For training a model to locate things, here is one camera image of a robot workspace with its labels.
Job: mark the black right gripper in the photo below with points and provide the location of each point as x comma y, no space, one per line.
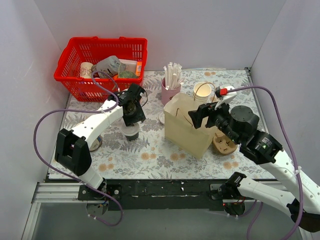
212,116

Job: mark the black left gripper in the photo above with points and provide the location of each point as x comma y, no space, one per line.
135,118

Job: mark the white plastic cup lid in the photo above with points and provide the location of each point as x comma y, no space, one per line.
130,130

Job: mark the cream paper bag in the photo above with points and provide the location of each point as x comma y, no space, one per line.
179,129

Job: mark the black single paper cup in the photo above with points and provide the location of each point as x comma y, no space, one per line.
132,137

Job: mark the pink straw holder cup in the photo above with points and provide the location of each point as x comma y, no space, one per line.
167,95

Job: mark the brown cardboard cup carrier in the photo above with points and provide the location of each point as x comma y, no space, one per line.
222,145

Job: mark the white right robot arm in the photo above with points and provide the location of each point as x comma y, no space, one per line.
301,199

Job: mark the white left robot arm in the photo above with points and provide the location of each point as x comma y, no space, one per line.
73,146

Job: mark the stack of paper cups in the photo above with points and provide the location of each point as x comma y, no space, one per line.
201,92

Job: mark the white plastic cup lids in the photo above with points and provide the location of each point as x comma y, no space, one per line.
162,118

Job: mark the green round item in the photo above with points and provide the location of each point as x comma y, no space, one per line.
127,75

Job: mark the floral patterned table mat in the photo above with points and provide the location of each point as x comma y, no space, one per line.
151,156

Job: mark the white wrapped straws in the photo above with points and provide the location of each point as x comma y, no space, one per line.
173,76

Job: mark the orange and white package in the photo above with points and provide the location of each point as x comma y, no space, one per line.
132,66

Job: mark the cream crumpled napkin bundle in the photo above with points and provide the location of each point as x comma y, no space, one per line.
96,142

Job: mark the grey crumpled snack bag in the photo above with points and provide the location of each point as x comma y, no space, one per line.
108,67

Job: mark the white printed cup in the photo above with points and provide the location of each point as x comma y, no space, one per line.
86,70

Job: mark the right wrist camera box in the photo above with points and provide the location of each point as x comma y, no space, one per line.
224,95

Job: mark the aluminium frame rail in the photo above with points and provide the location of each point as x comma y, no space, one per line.
57,214

